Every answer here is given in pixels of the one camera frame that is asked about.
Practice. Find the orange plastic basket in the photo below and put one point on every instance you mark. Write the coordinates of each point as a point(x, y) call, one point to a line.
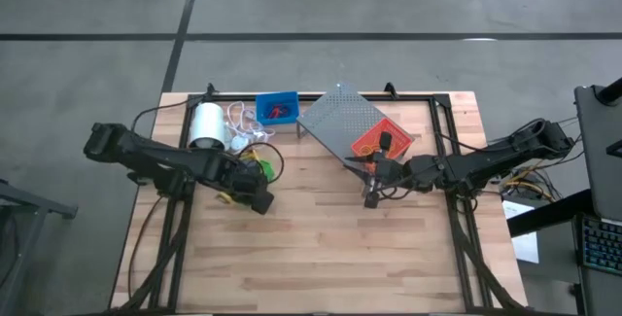
point(398, 136)

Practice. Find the white paper sheet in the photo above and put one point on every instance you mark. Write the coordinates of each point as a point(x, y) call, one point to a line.
point(527, 250)

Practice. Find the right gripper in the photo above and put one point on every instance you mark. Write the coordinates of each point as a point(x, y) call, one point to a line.
point(393, 172)

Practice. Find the grey metal stand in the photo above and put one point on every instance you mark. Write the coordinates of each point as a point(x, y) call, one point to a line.
point(48, 207)

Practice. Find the blue plastic basket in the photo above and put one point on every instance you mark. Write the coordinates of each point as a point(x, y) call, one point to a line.
point(262, 99)

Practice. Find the black frame clamp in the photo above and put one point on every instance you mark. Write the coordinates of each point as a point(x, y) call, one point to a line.
point(210, 89)
point(390, 89)

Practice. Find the green plastic basket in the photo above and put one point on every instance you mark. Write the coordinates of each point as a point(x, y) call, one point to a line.
point(267, 167)

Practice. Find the backlit keyboard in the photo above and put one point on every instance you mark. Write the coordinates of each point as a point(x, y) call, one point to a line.
point(602, 245)

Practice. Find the white cylindrical desk lamp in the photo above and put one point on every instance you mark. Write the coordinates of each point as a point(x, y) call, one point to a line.
point(209, 121)

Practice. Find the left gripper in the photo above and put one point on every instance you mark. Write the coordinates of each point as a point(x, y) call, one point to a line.
point(243, 180)

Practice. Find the black pole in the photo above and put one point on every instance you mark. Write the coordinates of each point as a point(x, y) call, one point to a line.
point(612, 91)

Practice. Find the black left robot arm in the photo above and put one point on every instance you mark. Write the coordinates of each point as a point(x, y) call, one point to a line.
point(155, 155)

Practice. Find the black aluminium frame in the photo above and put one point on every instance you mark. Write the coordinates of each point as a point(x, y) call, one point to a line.
point(238, 97)

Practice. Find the grey perforated metal shelf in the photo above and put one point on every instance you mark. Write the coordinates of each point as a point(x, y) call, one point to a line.
point(330, 121)

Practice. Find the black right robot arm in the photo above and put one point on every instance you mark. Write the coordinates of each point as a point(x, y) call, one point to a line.
point(486, 160)

